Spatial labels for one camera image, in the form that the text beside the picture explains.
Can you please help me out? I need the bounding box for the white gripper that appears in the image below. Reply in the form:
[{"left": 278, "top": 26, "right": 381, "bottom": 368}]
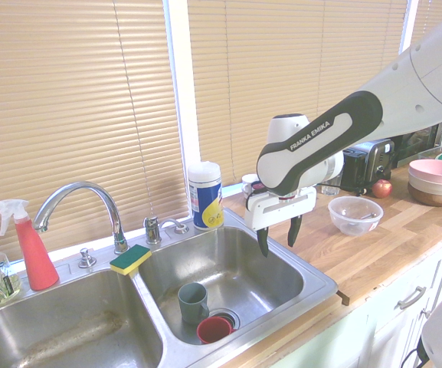
[{"left": 243, "top": 186, "right": 318, "bottom": 258}]

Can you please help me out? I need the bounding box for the black countertop appliance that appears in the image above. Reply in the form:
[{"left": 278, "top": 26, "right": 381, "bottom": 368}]
[{"left": 394, "top": 118, "right": 442, "bottom": 169}]

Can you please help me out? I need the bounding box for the chrome gooseneck faucet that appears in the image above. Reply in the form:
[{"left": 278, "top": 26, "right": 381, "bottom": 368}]
[{"left": 32, "top": 181, "right": 131, "bottom": 256}]

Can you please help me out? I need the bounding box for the Lysol wipes canister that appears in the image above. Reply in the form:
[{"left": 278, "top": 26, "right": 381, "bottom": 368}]
[{"left": 187, "top": 161, "right": 226, "bottom": 232}]

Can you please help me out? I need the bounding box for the wide beige window blind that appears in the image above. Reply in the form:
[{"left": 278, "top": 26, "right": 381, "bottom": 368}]
[{"left": 0, "top": 0, "right": 189, "bottom": 262}]

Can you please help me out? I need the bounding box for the narrow beige window blind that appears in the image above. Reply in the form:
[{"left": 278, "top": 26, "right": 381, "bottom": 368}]
[{"left": 411, "top": 0, "right": 442, "bottom": 44}]

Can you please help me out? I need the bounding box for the pink bowl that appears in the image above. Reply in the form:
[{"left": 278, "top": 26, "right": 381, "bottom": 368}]
[{"left": 408, "top": 159, "right": 442, "bottom": 186}]

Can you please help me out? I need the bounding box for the white mug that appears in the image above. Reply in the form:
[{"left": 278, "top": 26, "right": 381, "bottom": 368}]
[{"left": 241, "top": 173, "right": 261, "bottom": 199}]

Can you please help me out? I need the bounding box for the grey teal mug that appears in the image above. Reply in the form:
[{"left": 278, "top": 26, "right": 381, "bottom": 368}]
[{"left": 177, "top": 282, "right": 211, "bottom": 325}]

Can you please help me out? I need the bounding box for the yellow green sponge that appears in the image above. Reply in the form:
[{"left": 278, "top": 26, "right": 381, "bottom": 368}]
[{"left": 109, "top": 243, "right": 153, "bottom": 277}]

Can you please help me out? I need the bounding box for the stainless steel double sink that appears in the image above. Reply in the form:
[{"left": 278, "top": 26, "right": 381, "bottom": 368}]
[{"left": 0, "top": 209, "right": 339, "bottom": 368}]

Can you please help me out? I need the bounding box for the red apple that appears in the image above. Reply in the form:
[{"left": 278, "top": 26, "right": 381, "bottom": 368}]
[{"left": 371, "top": 178, "right": 393, "bottom": 199}]

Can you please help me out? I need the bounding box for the metal sink drain strainer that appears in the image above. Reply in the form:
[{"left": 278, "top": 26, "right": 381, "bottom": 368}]
[{"left": 206, "top": 306, "right": 242, "bottom": 331}]

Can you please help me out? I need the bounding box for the clear plastic bowl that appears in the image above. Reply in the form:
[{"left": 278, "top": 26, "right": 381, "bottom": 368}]
[{"left": 327, "top": 195, "right": 385, "bottom": 237}]

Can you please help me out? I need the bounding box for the black silver toaster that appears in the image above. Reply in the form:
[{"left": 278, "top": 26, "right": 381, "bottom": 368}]
[{"left": 342, "top": 138, "right": 397, "bottom": 189}]

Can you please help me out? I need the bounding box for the brown bowl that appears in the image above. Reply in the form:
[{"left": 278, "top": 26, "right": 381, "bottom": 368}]
[{"left": 408, "top": 182, "right": 442, "bottom": 208}]

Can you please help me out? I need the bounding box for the clear drinking glass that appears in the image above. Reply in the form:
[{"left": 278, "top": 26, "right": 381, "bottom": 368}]
[{"left": 320, "top": 168, "right": 345, "bottom": 197}]

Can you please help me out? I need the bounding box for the beige bowl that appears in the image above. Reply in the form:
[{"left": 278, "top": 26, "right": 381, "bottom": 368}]
[{"left": 408, "top": 175, "right": 442, "bottom": 197}]

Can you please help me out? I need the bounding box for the white kitchen cabinet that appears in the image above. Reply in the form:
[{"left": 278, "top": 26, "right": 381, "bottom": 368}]
[{"left": 243, "top": 228, "right": 442, "bottom": 368}]

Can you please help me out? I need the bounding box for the red spray bottle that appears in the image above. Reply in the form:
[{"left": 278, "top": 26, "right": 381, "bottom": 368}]
[{"left": 0, "top": 199, "right": 61, "bottom": 291}]

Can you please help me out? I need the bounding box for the chrome faucet handle knob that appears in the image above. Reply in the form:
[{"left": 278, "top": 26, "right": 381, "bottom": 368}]
[{"left": 77, "top": 247, "right": 97, "bottom": 269}]

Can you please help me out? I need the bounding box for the red cup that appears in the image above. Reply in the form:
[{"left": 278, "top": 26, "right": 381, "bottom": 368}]
[{"left": 195, "top": 316, "right": 234, "bottom": 345}]

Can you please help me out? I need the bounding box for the metal drawer handle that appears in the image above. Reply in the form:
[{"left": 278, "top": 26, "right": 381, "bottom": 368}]
[{"left": 396, "top": 284, "right": 427, "bottom": 310}]

